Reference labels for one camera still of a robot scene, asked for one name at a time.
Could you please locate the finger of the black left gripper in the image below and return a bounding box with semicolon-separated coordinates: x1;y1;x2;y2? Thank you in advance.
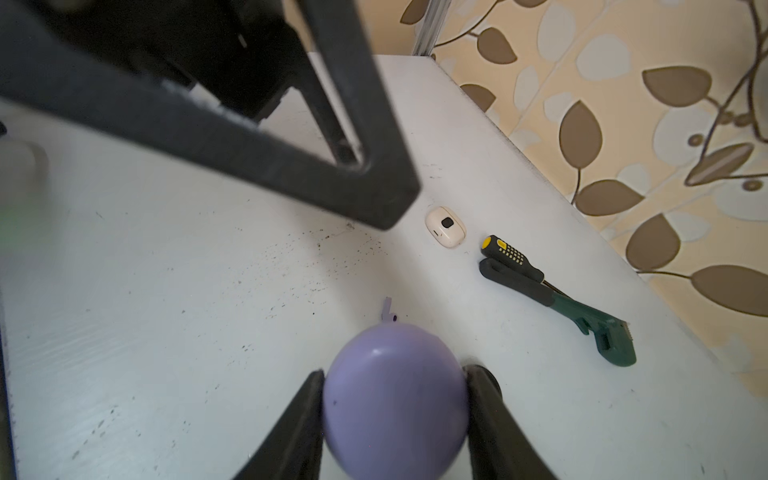
1;1;420;230

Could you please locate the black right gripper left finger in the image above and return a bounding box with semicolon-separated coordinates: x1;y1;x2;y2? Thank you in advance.
234;370;325;480

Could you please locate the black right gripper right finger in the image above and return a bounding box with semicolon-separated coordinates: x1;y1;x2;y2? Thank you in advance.
463;364;555;480

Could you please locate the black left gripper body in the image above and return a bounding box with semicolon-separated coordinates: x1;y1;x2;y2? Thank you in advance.
35;1;357;165

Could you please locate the purple earbud case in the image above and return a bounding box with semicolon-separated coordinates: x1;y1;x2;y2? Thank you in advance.
323;322;469;479

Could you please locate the purple earbud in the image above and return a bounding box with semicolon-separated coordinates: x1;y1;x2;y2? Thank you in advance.
380;297;398;323

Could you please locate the beige earbud charging case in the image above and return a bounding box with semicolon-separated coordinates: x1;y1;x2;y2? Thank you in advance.
425;206;467;249

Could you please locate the green rivet gun tool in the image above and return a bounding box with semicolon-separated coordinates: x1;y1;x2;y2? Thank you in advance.
479;235;637;367

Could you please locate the aluminium frame post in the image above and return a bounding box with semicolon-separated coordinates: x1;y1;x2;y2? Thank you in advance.
412;0;452;57

